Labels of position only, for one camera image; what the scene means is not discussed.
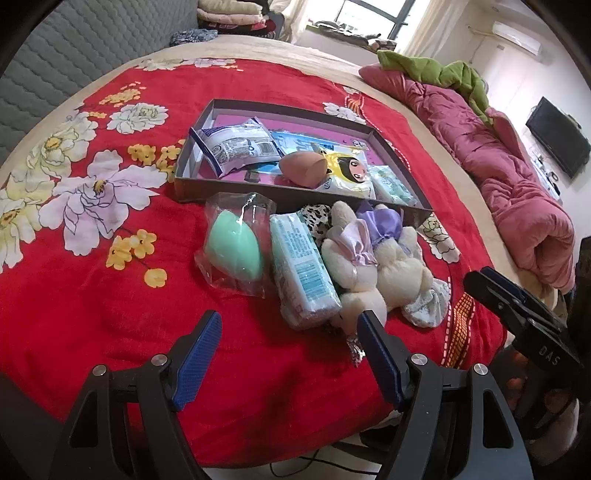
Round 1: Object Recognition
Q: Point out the white curtain left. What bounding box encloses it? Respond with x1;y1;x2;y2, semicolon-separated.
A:
270;0;308;44

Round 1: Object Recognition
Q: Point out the blue white plastic packet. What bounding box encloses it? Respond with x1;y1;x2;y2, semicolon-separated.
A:
189;117;283;178

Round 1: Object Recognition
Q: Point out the grey quilted headboard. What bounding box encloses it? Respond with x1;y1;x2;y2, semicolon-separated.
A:
1;1;197;161

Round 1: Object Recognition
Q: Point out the yellow cartoon wipes pack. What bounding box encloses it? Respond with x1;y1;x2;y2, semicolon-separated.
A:
315;145;376;199

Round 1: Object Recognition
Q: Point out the dark cardboard box tray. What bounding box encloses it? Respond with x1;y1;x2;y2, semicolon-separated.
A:
174;99;433;228

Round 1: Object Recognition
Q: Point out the stack of folded blankets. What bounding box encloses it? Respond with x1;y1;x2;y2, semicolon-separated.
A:
197;0;284;39

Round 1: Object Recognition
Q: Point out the black wall television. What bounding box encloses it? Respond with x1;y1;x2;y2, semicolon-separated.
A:
526;97;590;179

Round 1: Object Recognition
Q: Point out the beige bed sheet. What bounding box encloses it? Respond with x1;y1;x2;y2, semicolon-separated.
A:
1;35;558;307

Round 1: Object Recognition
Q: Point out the white curtain right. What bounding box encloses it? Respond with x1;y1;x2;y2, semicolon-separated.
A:
404;0;469;58

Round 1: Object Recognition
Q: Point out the pink beauty sponge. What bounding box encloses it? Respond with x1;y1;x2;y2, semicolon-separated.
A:
279;151;328;189

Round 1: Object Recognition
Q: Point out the plush bunny purple dress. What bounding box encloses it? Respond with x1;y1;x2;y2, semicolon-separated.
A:
356;202;433;312

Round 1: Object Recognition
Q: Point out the window with dark frame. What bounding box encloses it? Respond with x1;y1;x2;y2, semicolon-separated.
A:
308;0;417;40

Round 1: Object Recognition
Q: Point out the blue patterned cloth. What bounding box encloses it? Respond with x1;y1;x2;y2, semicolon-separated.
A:
169;28;218;47

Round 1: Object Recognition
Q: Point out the white floral cloth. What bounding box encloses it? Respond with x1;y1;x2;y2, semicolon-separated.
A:
402;279;451;328

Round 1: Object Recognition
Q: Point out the pink quilted comforter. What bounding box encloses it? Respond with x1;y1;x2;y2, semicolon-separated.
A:
360;64;575;293

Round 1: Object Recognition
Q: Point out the white curtain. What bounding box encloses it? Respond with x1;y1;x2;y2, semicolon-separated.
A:
270;0;308;44
404;0;469;58

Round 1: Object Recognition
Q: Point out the small green tissue pack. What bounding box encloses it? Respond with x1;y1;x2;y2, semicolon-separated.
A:
369;165;418;207

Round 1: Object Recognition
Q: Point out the blue pink book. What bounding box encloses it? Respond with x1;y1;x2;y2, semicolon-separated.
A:
223;116;384;186

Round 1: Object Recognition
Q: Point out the white air conditioner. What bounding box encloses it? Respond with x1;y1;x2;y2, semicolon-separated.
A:
492;21;542;56

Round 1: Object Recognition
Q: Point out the plush bunny pink dress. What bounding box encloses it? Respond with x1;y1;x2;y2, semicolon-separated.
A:
321;201;388;336

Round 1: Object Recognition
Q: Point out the red floral blanket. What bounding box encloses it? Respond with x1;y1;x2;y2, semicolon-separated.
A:
1;59;506;467

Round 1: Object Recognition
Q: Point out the leopard print soft item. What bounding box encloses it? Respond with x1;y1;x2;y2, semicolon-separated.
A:
297;204;332;249

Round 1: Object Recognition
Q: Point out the green blanket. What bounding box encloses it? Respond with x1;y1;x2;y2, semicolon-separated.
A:
378;50;494;126

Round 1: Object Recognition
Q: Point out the green sponge in plastic bag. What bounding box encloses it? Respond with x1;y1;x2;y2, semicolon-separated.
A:
194;192;276;298

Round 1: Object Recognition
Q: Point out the green flower tissue pack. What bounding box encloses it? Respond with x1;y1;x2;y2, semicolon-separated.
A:
270;213;342;330

